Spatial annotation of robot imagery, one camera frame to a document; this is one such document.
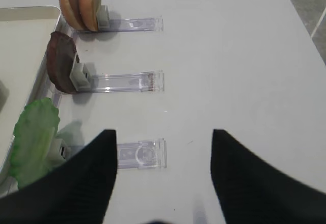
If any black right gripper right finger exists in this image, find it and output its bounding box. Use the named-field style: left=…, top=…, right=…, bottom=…
left=210, top=129, right=325, bottom=223

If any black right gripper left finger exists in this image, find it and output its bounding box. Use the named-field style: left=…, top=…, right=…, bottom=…
left=1, top=129, right=118, bottom=223

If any green lettuce leaf in rack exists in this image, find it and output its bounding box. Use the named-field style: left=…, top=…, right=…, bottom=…
left=9, top=97, right=60, bottom=190

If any clear lettuce pusher rack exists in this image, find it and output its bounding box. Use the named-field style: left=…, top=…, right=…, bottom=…
left=49, top=94, right=168, bottom=170

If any brown meat patty in rack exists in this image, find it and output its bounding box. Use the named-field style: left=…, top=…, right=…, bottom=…
left=46, top=31, right=77, bottom=94

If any clear patty pusher rack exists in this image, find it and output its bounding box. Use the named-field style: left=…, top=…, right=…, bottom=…
left=48, top=55, right=165, bottom=94

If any silver metal tray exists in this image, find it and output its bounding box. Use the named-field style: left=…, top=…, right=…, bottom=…
left=1, top=6, right=61, bottom=182

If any clear bun pusher rack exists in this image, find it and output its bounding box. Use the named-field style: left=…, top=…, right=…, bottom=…
left=58, top=5, right=164, bottom=34

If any bun slice right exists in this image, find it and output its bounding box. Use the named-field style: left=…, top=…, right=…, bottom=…
left=79, top=0, right=100, bottom=32

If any bun slice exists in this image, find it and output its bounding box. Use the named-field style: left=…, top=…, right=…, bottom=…
left=59, top=0, right=86, bottom=31
left=79, top=0, right=100, bottom=32

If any bun slice left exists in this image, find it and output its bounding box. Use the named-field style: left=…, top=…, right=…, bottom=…
left=59, top=0, right=86, bottom=31

